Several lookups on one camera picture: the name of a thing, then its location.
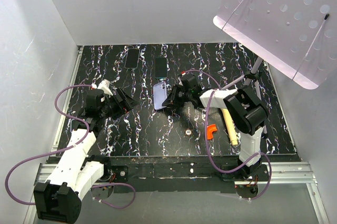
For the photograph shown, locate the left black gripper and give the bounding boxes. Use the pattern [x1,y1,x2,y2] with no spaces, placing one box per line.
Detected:
[100,87,139,119]

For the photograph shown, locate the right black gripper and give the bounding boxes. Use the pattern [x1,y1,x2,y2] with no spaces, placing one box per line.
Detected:
[163,84,192,108]

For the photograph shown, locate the lilac phone case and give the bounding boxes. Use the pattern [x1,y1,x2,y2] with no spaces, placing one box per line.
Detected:
[153,82,167,111]

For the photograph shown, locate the black smartphone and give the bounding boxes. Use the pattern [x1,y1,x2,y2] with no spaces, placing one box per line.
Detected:
[154,57,167,79]

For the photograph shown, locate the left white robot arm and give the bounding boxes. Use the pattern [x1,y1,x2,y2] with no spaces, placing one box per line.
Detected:
[33,87,137,223]

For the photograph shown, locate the orange elbow pipe piece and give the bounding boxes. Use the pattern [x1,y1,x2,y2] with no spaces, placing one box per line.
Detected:
[206,124,217,141]

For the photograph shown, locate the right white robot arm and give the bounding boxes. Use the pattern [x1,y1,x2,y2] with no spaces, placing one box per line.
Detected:
[163,72,268,181]

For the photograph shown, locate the dark phone at back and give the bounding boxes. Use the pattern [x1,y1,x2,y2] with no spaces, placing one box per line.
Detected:
[125,48,140,69]

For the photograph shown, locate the phone with teal case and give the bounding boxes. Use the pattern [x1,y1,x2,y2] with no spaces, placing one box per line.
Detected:
[70,119,87,132]

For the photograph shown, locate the small round white cap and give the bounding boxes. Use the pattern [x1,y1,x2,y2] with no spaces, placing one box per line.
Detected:
[185,129,192,136]

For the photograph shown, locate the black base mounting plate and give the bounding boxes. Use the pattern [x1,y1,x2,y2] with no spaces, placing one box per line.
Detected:
[85,155,269,193]

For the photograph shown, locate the white perforated music stand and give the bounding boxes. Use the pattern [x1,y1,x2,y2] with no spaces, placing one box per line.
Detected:
[221,0,336,90]

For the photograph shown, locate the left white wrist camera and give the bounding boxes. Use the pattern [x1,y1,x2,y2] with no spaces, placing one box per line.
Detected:
[97,79,113,96]

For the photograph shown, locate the wooden recorder flute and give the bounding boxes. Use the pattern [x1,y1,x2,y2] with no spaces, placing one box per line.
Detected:
[221,109,239,147]

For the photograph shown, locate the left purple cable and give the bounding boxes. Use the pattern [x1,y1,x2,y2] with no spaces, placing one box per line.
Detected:
[4,84,136,210]

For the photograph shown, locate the purple cable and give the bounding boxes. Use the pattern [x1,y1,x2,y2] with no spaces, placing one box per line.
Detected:
[4,84,136,210]
[183,69,272,200]

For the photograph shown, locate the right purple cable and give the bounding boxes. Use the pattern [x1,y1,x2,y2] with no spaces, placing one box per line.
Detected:
[183,69,272,200]

